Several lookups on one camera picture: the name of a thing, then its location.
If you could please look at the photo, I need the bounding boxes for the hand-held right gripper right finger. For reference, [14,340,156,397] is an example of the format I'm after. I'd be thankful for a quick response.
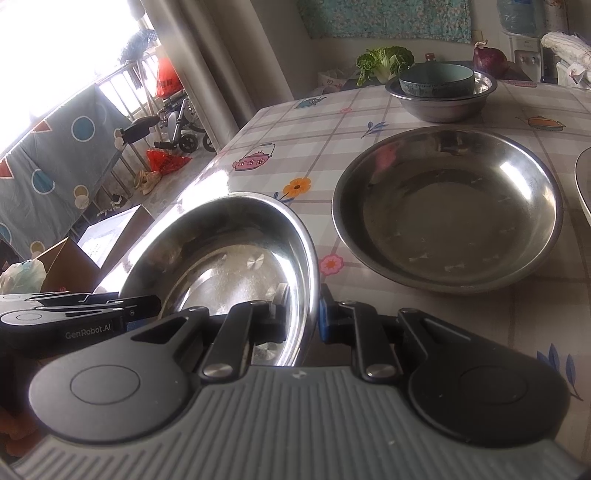
[318,285,467,383]

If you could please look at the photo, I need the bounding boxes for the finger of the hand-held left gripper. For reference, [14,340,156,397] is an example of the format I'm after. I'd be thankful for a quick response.
[28,295,162,322]
[0,291,121,308]

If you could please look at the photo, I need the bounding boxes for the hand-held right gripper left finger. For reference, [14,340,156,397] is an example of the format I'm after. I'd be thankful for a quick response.
[131,300,288,382]

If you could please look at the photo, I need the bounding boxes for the large shallow steel plate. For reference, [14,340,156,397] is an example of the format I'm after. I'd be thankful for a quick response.
[117,191,320,367]
[331,127,565,295]

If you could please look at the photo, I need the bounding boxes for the steel bowl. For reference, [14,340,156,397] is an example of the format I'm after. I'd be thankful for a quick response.
[385,69,498,123]

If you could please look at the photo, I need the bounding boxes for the teal ceramic bowl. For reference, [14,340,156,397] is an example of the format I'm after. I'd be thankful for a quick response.
[398,62,476,99]

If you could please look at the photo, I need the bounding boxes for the person's left hand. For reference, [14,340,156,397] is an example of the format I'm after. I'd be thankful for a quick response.
[0,406,35,457]

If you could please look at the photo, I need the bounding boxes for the cardboard box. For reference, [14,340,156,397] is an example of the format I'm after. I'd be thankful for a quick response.
[34,205,155,294]

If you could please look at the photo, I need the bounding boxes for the pale green plastic bag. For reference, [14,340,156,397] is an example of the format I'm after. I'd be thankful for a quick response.
[0,259,47,296]

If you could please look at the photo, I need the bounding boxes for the pair of beige shoes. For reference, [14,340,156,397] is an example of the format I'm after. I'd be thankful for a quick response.
[134,168,162,195]

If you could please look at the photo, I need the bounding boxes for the grey blanket with circles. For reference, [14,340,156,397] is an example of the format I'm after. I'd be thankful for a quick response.
[0,85,132,259]

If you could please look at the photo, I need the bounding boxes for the red crumpled plastic bag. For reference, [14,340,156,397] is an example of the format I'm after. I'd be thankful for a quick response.
[145,148,192,174]

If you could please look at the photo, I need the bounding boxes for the black padded armrest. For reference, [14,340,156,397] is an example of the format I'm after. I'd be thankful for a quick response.
[115,115,160,145]

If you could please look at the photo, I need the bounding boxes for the wheelchair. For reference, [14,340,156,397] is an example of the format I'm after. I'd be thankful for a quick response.
[154,97,218,153]

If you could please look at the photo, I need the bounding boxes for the metal balcony railing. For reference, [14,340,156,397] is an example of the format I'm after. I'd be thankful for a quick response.
[88,51,162,213]

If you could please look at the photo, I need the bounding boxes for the red hanging plastic bag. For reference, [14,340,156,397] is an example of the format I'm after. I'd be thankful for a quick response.
[154,55,183,99]

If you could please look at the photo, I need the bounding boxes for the white plastic bag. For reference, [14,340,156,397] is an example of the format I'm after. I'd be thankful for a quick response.
[318,69,356,88]

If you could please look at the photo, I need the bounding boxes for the beige curtain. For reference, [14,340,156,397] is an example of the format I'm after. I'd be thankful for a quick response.
[139,0,296,153]

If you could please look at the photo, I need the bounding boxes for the napa cabbage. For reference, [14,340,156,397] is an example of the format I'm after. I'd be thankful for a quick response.
[355,46,415,88]

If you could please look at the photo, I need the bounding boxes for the blue hanging cloth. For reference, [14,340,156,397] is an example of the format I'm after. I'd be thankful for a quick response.
[115,28,158,63]

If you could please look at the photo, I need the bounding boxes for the white printed ceramic plate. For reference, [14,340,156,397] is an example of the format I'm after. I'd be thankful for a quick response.
[574,147,591,208]

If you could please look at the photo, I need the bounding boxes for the red onion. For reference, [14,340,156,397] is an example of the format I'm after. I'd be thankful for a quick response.
[472,41,509,75]

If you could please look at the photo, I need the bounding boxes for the white water dispenser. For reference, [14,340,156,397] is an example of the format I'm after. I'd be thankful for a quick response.
[505,30,543,84]

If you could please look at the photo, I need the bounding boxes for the white printed box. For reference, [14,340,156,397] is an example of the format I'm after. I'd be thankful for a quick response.
[556,60,591,86]

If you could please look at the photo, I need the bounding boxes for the rolled white quilt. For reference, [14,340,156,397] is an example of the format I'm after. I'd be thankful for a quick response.
[540,31,591,65]

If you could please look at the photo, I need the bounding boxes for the teal floral wall cloth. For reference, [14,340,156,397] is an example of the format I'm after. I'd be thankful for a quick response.
[295,0,472,44]

